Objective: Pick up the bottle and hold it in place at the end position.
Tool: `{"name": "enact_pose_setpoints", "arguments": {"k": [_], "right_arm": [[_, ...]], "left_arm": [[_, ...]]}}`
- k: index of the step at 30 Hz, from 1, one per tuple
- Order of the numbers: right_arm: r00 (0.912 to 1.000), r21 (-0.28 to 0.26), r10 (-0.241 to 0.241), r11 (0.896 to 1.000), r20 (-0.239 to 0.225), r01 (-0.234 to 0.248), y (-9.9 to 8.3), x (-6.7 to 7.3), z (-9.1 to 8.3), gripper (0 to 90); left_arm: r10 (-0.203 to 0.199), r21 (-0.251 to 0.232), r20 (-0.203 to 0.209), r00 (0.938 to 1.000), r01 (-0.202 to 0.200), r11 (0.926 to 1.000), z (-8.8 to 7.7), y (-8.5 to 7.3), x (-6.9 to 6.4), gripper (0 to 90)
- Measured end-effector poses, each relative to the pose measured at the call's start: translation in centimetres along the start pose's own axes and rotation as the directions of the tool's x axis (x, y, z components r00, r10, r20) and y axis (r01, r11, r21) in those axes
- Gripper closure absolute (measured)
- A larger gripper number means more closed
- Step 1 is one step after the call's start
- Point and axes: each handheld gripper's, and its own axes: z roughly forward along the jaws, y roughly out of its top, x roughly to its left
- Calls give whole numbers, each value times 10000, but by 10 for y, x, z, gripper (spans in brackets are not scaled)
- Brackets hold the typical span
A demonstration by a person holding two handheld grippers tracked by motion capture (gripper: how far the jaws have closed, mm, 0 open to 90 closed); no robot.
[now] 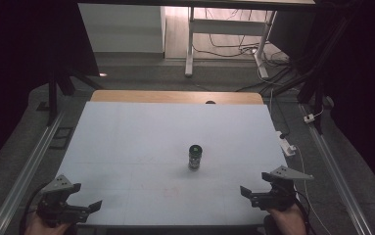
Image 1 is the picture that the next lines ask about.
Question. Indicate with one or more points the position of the small white adapter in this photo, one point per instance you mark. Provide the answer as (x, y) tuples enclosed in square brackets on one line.
[(309, 118)]

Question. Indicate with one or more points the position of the small dark-capped bottle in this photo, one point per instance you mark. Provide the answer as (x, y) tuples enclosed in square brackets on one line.
[(195, 158)]

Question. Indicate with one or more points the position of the white table cover sheet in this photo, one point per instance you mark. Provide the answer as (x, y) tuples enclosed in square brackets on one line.
[(162, 156)]

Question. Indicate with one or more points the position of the white cabinet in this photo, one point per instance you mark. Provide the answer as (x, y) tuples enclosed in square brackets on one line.
[(123, 29)]

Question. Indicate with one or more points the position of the small black round object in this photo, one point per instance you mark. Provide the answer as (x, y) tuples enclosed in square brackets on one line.
[(210, 102)]

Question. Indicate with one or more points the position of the white desk frame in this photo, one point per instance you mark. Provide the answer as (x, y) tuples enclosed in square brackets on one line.
[(227, 27)]

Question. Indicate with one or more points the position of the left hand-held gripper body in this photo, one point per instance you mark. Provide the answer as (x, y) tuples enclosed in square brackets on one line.
[(56, 204)]

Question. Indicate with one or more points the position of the white power strip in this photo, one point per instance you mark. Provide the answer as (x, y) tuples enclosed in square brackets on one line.
[(286, 146)]

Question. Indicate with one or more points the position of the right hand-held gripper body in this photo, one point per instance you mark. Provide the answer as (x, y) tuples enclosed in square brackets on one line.
[(278, 196)]

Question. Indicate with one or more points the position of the person's right hand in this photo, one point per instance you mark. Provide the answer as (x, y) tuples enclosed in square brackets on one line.
[(288, 220)]

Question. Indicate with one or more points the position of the black tripod stand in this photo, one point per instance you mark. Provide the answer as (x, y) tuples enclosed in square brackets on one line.
[(57, 84), (312, 88)]

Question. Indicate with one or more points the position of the person's left hand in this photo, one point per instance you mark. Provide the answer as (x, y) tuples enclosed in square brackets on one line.
[(41, 226)]

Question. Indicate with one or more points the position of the aluminium rail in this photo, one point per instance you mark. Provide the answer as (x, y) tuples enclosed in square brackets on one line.
[(25, 176), (335, 176)]

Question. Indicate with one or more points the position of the black curtain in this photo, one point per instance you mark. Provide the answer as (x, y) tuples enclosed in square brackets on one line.
[(364, 91), (28, 65)]

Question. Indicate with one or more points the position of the black floor socket plate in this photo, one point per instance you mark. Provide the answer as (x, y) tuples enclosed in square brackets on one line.
[(61, 137)]

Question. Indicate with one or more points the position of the wooden table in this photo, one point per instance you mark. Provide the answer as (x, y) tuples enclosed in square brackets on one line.
[(175, 97)]

